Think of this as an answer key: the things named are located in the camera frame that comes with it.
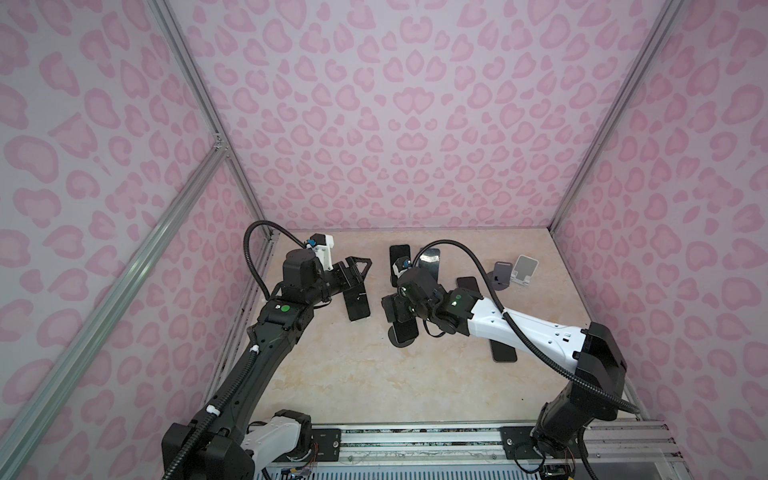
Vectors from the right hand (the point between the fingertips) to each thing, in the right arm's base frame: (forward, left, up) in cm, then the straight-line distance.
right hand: (397, 296), depth 79 cm
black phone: (+5, +13, -12) cm, 18 cm away
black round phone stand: (-4, +1, -19) cm, 19 cm away
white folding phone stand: (+20, -42, -14) cm, 49 cm away
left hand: (+4, +8, +10) cm, 14 cm away
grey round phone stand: (+17, -34, -14) cm, 41 cm away
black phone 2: (+21, +1, -7) cm, 22 cm away
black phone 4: (+18, -24, -20) cm, 37 cm away
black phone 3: (-2, -3, -17) cm, 17 cm away
